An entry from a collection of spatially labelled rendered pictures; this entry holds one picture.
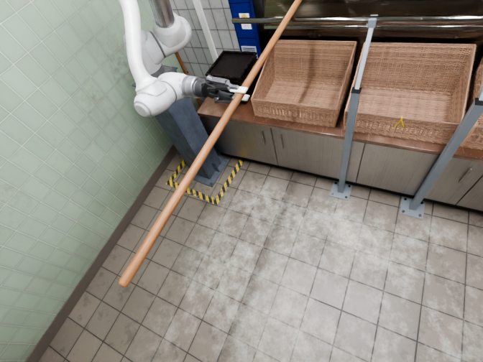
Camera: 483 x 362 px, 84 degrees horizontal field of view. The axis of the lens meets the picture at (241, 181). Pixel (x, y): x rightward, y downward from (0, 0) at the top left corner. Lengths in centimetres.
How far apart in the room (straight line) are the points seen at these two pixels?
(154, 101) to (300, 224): 137
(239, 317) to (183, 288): 46
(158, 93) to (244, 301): 140
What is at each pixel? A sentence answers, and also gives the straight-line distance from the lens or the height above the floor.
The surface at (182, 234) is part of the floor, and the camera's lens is 225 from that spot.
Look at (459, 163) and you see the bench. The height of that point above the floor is 51.
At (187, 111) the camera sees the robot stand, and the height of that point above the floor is 70.
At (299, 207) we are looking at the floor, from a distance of 211.
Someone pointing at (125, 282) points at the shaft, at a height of 120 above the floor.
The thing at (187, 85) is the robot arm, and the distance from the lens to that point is 122.
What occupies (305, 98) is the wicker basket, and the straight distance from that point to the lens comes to 197.
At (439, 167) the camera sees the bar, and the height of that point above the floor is 51.
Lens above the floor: 188
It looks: 54 degrees down
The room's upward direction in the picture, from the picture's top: 23 degrees counter-clockwise
